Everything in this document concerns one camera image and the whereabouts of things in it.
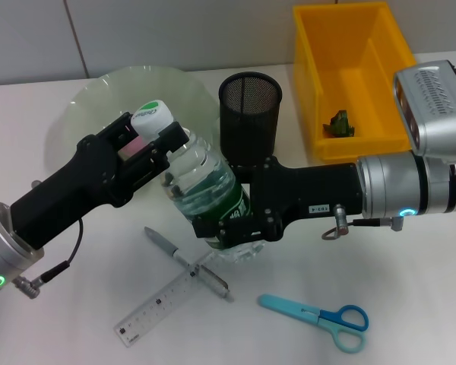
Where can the black mesh pen holder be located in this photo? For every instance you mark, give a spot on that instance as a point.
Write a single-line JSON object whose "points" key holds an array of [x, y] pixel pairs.
{"points": [[247, 114]]}

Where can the clear green-label water bottle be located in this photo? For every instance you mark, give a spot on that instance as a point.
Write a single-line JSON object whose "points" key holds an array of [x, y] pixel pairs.
{"points": [[197, 171]]}

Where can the yellow plastic bin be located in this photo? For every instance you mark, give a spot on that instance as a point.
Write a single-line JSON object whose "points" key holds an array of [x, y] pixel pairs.
{"points": [[327, 57]]}

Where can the transparent plastic ruler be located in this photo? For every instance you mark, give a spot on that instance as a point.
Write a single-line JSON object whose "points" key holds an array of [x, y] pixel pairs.
{"points": [[156, 304]]}

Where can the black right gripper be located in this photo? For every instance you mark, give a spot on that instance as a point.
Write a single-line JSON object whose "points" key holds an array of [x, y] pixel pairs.
{"points": [[308, 190]]}

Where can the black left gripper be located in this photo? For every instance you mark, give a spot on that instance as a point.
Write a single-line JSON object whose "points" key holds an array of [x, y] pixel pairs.
{"points": [[80, 182]]}

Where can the grey pen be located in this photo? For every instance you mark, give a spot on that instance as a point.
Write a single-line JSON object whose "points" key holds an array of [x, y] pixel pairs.
{"points": [[167, 247]]}

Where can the pink peach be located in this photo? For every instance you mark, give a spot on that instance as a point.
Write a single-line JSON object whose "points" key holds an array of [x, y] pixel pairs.
{"points": [[135, 146]]}

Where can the blue scissors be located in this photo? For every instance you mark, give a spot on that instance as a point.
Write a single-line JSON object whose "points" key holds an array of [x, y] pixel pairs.
{"points": [[285, 304]]}

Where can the green wavy glass fruit plate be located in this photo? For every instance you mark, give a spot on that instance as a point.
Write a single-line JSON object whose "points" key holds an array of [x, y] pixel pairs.
{"points": [[99, 99]]}

